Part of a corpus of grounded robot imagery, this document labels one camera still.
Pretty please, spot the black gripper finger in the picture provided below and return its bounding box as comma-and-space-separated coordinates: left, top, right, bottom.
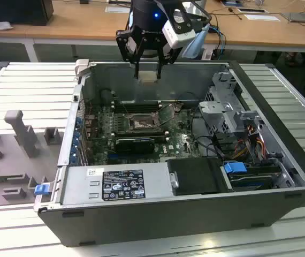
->
156, 44, 181, 80
116, 28, 146, 80

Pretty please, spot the silver square CPU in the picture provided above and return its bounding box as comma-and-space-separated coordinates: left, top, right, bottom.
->
138, 71, 159, 84

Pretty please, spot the thin metal locking lever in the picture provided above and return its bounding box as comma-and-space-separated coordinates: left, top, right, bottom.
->
122, 102, 132, 119

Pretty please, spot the metal socket cover frame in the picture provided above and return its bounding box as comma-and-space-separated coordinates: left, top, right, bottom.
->
155, 103, 176, 128

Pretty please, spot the silver CPU socket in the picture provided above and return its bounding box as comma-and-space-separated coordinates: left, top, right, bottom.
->
126, 113, 161, 132

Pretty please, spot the white paper sheet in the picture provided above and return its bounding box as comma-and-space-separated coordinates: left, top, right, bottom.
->
245, 13, 280, 22
105, 5, 132, 13

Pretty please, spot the pale blue cloth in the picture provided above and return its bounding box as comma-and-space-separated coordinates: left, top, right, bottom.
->
181, 24, 211, 59

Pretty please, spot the wooden desk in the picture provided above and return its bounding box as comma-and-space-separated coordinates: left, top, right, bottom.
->
0, 0, 305, 64

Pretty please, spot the black expansion card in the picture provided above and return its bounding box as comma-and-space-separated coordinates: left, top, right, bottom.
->
114, 137, 156, 155

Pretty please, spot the green motherboard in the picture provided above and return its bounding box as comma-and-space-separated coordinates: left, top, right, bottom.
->
80, 103, 215, 165

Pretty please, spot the silver metal drive cage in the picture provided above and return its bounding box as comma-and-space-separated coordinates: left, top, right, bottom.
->
197, 71, 267, 134

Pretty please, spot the black plastic shroud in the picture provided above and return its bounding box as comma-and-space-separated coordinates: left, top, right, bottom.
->
166, 157, 235, 196

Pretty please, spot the blue disk carrier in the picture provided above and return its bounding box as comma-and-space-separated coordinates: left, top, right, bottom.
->
223, 160, 247, 176

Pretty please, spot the grey power supply unit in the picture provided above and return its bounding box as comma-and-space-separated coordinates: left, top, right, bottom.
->
61, 163, 175, 206

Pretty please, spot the black box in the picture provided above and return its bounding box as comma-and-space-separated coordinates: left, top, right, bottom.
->
0, 0, 55, 27

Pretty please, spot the black hard disk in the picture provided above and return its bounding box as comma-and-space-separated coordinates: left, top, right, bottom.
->
227, 171, 276, 191

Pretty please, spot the dark grey open PC case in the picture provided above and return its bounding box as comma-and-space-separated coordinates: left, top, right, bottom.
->
33, 59, 305, 248

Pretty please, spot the blue plastic case latch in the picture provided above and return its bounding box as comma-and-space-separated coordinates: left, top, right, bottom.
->
34, 184, 49, 196

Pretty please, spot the grey parts rack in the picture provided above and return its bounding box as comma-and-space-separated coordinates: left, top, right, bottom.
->
0, 109, 65, 207

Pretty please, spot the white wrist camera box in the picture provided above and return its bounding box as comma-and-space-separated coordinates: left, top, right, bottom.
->
162, 19, 197, 49

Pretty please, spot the black camera bracket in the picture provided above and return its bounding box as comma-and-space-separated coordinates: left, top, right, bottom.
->
171, 7, 205, 34

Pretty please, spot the black wire bundle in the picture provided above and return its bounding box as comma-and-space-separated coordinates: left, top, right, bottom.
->
189, 105, 224, 160

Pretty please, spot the blue cable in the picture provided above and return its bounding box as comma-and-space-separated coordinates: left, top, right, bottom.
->
208, 25, 227, 59

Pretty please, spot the coloured wire bundle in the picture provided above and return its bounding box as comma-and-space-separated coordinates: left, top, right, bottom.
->
232, 125, 266, 161

